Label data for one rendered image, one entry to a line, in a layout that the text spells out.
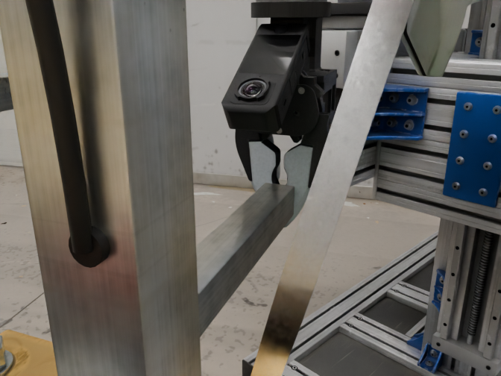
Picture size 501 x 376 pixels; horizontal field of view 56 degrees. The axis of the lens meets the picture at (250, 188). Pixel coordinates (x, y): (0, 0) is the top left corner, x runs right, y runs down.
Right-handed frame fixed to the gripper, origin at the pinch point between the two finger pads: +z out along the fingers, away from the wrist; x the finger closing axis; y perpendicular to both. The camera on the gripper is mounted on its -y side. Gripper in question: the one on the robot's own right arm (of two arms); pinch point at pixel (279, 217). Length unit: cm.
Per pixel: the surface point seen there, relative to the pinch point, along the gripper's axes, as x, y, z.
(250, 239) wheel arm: -1.5, -12.3, -3.5
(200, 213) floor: 100, 175, 85
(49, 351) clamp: 1.8, -28.6, -5.2
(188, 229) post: -5.8, -29.2, -12.5
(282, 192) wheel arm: -1.0, -2.8, -3.7
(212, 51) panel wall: 112, 223, 2
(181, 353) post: -5.8, -30.1, -8.3
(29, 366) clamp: 1.8, -29.7, -5.2
